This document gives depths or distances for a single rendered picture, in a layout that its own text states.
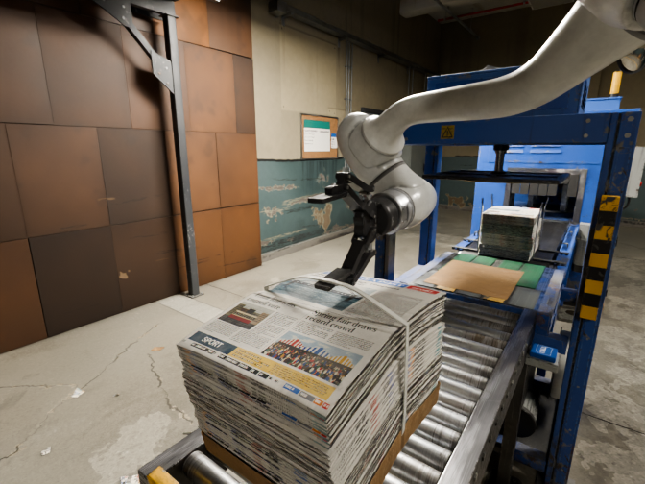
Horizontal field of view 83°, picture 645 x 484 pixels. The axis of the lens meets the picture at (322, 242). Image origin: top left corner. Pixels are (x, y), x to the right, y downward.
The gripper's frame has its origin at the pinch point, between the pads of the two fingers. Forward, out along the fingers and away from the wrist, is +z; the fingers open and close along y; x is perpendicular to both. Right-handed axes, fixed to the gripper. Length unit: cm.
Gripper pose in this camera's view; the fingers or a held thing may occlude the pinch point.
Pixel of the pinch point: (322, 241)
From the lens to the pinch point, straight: 58.7
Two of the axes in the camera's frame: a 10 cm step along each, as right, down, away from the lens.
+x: -8.0, -1.2, 5.9
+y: 0.7, 9.6, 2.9
